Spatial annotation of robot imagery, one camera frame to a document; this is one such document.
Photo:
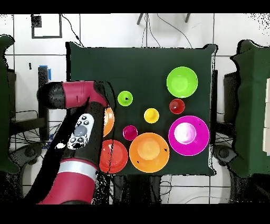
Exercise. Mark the black square floor frame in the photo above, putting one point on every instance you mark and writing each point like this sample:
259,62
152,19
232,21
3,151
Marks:
46,37

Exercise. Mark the red-orange plastic bowl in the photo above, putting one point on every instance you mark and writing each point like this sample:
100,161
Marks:
119,156

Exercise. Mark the magenta plastic cup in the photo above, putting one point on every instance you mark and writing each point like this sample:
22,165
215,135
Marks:
130,135

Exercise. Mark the red plastic cup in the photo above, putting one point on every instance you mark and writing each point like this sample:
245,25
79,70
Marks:
179,103

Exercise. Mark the yellow plastic cup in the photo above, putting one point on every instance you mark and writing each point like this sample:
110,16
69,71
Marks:
151,115

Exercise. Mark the pink plastic bowl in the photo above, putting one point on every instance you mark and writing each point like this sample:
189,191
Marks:
200,145

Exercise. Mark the orange plastic bowl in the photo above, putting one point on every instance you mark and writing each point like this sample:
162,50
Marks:
139,164
109,120

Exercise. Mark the green covered side table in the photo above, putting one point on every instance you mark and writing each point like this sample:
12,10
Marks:
251,105
4,95

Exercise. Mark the grey tripod leg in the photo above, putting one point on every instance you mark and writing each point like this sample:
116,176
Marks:
140,19
187,18

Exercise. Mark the blue tape strip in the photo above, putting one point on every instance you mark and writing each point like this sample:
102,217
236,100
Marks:
49,75

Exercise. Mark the green plastic bowl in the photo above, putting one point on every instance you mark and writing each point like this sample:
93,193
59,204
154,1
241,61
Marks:
182,82

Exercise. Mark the dark green table cloth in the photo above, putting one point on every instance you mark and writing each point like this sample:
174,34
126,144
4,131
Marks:
137,69

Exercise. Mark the small black floor object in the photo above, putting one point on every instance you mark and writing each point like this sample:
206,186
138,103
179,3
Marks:
30,66

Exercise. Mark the black metal stand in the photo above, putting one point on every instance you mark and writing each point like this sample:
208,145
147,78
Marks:
43,74

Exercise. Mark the green plastic cup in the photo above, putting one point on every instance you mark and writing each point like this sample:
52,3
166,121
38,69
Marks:
122,101

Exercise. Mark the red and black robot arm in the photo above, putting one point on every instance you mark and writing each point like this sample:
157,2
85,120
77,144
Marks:
78,93

